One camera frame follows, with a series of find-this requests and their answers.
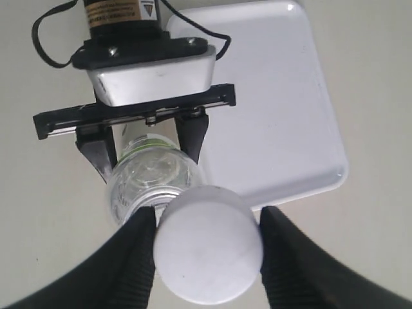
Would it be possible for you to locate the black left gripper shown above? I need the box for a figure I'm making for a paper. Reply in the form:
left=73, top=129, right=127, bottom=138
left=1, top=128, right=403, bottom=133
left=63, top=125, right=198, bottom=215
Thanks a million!
left=33, top=84, right=236, bottom=183

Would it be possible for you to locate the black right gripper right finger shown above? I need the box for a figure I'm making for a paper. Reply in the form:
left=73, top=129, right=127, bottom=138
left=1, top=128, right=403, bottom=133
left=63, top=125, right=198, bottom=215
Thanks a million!
left=259, top=206, right=411, bottom=308

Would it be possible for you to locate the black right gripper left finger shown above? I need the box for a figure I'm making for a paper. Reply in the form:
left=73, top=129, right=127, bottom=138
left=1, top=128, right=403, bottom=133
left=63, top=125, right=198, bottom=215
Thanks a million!
left=10, top=207, right=156, bottom=308

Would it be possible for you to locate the clear plastic drink bottle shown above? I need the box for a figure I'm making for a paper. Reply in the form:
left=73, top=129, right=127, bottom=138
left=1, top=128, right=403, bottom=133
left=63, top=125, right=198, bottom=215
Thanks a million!
left=106, top=133, right=206, bottom=226

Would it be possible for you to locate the white bottle cap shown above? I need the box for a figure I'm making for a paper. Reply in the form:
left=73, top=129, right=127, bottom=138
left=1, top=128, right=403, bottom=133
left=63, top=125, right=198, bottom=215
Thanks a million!
left=153, top=185, right=263, bottom=305

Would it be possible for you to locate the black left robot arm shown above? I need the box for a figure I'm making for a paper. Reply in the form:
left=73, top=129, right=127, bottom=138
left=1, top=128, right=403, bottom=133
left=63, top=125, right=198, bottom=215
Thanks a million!
left=33, top=1, right=236, bottom=181

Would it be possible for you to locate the white plastic tray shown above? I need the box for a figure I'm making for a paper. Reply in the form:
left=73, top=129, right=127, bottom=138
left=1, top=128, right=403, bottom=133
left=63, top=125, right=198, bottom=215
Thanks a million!
left=183, top=1, right=348, bottom=209

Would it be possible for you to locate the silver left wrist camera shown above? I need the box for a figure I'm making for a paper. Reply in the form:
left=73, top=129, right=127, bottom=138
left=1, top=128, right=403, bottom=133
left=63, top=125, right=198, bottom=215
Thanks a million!
left=72, top=37, right=216, bottom=107

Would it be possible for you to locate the black camera cable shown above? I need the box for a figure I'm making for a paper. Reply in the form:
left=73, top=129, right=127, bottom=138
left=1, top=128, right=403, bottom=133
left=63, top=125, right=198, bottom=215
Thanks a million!
left=31, top=0, right=232, bottom=69

